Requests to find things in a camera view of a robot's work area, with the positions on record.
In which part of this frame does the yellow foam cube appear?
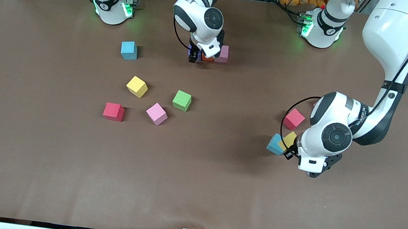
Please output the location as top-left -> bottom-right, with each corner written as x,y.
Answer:
277,129 -> 299,153
125,75 -> 150,99

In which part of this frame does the cyan foam cube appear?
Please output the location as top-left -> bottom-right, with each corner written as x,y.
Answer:
119,40 -> 139,62
265,132 -> 288,157

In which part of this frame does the pink foam cube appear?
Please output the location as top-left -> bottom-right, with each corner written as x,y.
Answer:
144,101 -> 170,127
214,44 -> 230,64

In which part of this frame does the red foam cube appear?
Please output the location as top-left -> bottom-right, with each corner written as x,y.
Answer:
102,102 -> 126,123
282,107 -> 306,132

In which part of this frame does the green foam cube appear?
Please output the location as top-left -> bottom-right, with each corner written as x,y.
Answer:
172,90 -> 193,113

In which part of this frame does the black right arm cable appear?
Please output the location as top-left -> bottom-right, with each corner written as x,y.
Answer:
169,17 -> 197,53

